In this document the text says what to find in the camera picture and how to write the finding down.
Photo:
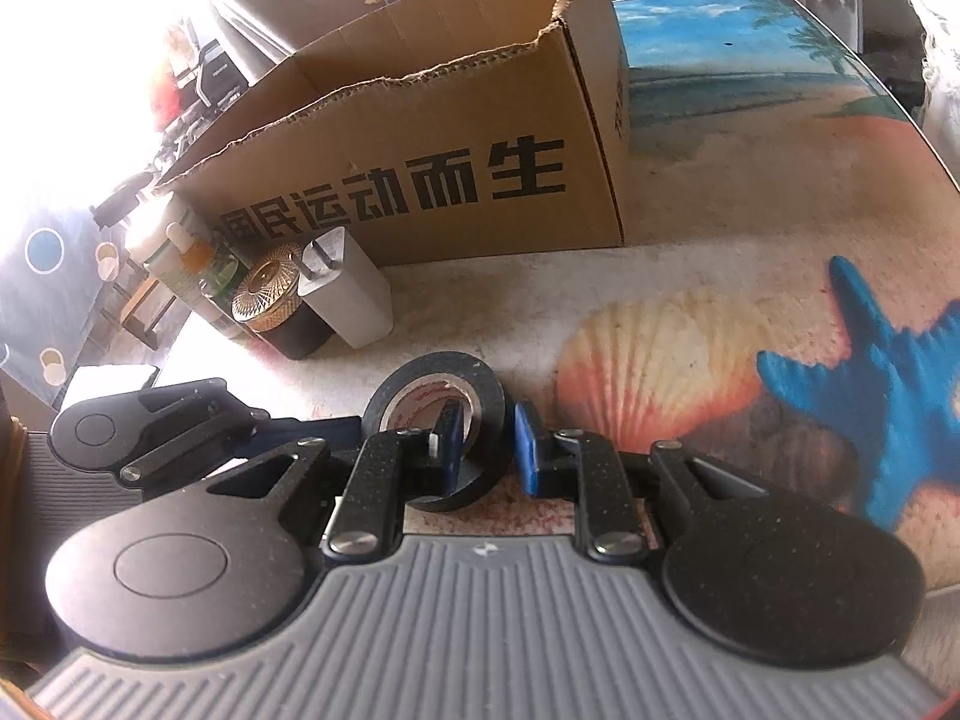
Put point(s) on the white lotion bottle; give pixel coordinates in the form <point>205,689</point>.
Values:
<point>147,243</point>

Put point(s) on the black electrical tape roll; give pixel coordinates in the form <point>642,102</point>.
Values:
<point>410,400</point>

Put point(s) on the beach print table mat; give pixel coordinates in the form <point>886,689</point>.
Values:
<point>785,294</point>

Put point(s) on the wooden stool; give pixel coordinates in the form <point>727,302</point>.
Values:
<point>142,312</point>

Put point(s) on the large brown cardboard box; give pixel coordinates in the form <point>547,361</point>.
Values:
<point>431,130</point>

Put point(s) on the white power adapter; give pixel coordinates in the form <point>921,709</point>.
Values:
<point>344,287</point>

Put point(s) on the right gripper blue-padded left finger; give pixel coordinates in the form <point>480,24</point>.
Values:
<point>445,448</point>

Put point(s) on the orange dropper bottle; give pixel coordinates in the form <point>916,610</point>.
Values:
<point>196,254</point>

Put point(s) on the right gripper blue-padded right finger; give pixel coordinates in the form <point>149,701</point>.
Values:
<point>534,452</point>

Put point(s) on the green clear bottle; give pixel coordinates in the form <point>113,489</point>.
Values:
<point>221,278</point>

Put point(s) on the gold lidded round jar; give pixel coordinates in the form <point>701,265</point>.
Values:
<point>267,303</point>

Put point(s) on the blue dotted floor mat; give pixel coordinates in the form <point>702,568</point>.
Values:
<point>64,281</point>

